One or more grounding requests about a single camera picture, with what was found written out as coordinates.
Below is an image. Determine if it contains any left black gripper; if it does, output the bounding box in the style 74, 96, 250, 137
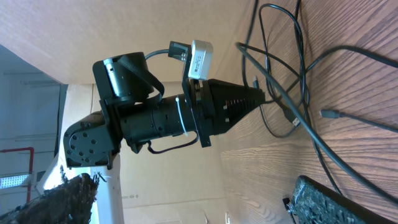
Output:
182, 58, 266, 147

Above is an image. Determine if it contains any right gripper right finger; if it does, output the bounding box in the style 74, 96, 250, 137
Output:
287, 175, 392, 224

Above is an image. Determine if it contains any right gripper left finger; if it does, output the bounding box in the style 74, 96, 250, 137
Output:
1, 173, 100, 224

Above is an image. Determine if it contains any black USB cable two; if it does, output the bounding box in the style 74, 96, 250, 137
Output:
235, 42, 398, 224

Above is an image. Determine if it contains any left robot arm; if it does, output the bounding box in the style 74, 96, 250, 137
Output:
64, 52, 265, 169

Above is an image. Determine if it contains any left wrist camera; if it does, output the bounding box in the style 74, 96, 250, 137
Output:
168, 40, 213, 80

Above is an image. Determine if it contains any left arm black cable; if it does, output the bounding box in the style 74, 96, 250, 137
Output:
144, 49, 170, 60

